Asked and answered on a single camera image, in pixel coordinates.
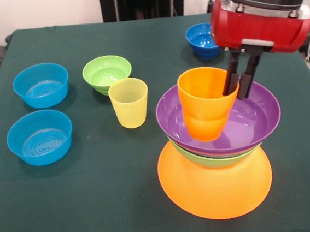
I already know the dark green tablecloth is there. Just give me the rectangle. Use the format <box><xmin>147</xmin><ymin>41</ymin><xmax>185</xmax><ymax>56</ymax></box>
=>
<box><xmin>0</xmin><ymin>1</ymin><xmax>310</xmax><ymax>232</ymax></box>

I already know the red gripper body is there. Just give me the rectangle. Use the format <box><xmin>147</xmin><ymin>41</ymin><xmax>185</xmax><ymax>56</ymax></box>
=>
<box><xmin>208</xmin><ymin>0</ymin><xmax>310</xmax><ymax>61</ymax></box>

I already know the yellow cup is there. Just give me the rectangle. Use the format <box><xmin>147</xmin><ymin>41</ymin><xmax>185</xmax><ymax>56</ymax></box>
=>
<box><xmin>106</xmin><ymin>76</ymin><xmax>152</xmax><ymax>131</ymax></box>

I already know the large green bowl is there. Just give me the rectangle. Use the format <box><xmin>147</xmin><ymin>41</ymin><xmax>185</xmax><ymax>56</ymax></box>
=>
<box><xmin>168</xmin><ymin>130</ymin><xmax>265</xmax><ymax>173</ymax></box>

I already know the dark blue bowl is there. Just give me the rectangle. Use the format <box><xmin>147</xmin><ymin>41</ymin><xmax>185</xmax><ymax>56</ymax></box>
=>
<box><xmin>184</xmin><ymin>21</ymin><xmax>223</xmax><ymax>62</ymax></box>

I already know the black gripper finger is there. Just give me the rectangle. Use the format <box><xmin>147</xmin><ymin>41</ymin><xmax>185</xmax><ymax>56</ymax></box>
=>
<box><xmin>233</xmin><ymin>51</ymin><xmax>267</xmax><ymax>100</ymax></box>
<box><xmin>218</xmin><ymin>47</ymin><xmax>245</xmax><ymax>97</ymax></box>

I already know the light blue bowl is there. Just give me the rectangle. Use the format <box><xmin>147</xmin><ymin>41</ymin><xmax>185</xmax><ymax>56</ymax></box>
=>
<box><xmin>4</xmin><ymin>107</ymin><xmax>76</xmax><ymax>169</ymax></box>
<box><xmin>11</xmin><ymin>60</ymin><xmax>72</xmax><ymax>112</ymax></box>

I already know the large orange bowl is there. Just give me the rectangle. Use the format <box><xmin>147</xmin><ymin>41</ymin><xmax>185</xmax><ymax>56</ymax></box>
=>
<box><xmin>154</xmin><ymin>132</ymin><xmax>277</xmax><ymax>226</ymax></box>

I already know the purple bowl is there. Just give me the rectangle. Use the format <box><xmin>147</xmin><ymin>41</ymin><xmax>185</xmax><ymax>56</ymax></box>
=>
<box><xmin>153</xmin><ymin>74</ymin><xmax>285</xmax><ymax>162</ymax></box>

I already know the small green bowl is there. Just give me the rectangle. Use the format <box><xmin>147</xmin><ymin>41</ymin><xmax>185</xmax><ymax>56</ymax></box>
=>
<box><xmin>80</xmin><ymin>52</ymin><xmax>134</xmax><ymax>98</ymax></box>

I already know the orange cup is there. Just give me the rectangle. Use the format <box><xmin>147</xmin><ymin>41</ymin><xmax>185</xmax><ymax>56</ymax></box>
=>
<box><xmin>176</xmin><ymin>64</ymin><xmax>245</xmax><ymax>145</ymax></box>

